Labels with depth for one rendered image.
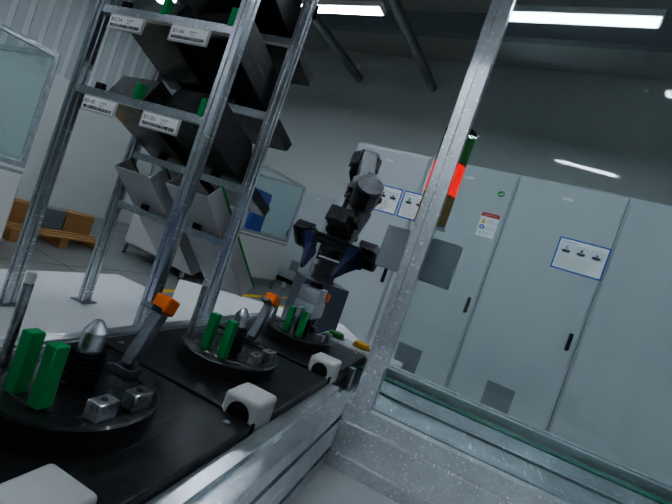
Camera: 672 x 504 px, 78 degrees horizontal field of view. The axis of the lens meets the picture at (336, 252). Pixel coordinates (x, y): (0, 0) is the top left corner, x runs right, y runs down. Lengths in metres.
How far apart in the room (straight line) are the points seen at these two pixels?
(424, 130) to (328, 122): 2.36
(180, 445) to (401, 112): 9.34
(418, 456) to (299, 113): 10.32
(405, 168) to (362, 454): 3.58
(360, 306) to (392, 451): 3.39
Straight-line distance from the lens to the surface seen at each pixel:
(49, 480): 0.33
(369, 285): 3.99
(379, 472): 0.69
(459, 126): 0.67
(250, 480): 0.42
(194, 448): 0.42
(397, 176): 4.10
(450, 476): 0.67
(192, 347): 0.59
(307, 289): 0.82
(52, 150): 0.98
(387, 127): 9.56
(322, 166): 9.89
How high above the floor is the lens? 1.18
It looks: 1 degrees down
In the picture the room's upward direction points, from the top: 19 degrees clockwise
